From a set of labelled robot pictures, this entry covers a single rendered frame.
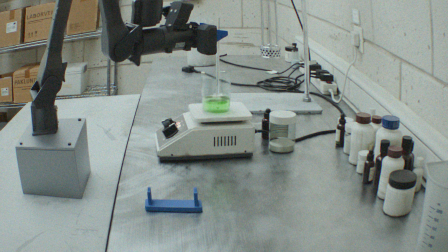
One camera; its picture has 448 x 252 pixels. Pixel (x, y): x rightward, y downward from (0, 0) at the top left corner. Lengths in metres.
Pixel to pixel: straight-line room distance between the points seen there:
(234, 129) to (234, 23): 2.47
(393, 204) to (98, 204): 0.54
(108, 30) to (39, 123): 0.24
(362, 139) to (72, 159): 0.60
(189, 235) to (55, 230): 0.24
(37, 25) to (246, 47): 1.56
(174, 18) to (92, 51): 2.60
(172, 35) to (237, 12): 2.53
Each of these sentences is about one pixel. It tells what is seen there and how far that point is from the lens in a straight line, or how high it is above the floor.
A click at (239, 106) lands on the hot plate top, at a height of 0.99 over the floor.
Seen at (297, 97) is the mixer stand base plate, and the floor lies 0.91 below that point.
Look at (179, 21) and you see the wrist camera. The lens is 1.08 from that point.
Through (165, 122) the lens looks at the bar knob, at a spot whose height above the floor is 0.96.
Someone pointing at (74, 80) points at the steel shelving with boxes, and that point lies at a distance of 3.39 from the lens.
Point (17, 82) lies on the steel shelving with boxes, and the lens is 3.44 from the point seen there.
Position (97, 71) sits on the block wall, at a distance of 3.68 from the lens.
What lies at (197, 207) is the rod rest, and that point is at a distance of 0.93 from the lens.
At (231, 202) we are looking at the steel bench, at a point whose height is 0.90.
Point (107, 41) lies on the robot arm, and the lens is 1.02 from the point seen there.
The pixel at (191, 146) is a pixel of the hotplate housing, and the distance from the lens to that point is 1.16.
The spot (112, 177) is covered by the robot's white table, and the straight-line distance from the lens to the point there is 1.08.
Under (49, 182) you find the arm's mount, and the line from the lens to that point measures 0.99.
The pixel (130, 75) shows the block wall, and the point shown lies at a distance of 3.65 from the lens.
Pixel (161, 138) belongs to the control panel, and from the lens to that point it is 1.20.
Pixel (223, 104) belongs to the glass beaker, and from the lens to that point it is 1.17.
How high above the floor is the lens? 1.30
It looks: 17 degrees down
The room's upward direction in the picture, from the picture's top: straight up
